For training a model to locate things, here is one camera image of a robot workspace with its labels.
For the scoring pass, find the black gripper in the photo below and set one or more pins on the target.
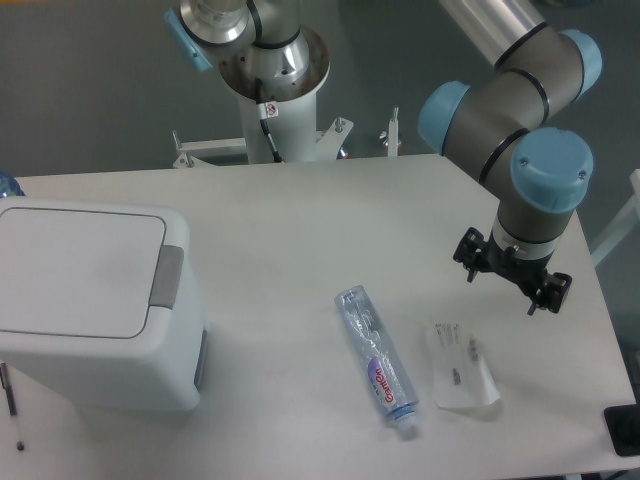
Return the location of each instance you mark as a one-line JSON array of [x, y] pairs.
[[546, 291]]

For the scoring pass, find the silver second robot arm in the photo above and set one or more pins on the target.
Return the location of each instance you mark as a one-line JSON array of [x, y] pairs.
[[209, 32]]

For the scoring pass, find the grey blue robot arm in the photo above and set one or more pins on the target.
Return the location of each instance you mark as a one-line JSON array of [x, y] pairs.
[[499, 136]]

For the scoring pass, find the white trash can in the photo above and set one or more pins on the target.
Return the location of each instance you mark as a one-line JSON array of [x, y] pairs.
[[159, 369]]

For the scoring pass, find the white trash can lid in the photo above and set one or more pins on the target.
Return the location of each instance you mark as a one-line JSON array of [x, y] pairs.
[[89, 273]]

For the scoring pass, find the clear plastic bag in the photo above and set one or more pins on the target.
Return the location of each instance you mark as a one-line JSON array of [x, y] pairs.
[[461, 376]]

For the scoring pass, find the crushed clear plastic bottle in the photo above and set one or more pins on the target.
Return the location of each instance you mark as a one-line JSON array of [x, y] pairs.
[[387, 378]]

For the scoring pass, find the black device at table edge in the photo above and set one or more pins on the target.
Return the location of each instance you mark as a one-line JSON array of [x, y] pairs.
[[623, 425]]

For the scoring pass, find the blue object at left edge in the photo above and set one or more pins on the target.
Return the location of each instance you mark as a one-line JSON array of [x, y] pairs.
[[9, 186]]

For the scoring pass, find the black white pen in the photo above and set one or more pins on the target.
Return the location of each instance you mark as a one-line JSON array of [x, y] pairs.
[[12, 406]]

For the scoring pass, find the white frame at right edge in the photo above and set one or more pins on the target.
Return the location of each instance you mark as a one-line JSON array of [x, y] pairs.
[[619, 227]]

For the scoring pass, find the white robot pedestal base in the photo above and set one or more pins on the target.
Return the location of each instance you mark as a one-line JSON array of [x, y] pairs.
[[276, 91]]

